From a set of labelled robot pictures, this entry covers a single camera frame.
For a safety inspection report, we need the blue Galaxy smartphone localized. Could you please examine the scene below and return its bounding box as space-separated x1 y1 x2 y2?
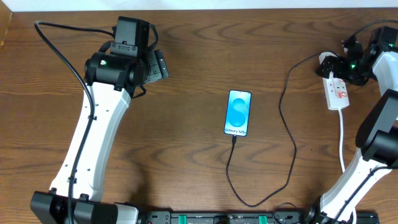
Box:
224 90 252 137

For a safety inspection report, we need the black charger cable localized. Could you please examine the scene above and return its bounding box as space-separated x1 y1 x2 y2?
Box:
225 51 330 208

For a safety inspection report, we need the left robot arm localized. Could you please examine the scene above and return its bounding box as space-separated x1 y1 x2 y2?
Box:
30 16 169 223

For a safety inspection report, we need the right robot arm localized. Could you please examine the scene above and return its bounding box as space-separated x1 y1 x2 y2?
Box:
306 26 397 223

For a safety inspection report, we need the white power strip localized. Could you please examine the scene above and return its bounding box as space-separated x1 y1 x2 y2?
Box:
319 52 351 111

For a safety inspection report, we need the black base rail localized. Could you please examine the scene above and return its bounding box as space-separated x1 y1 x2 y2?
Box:
136 208 381 224

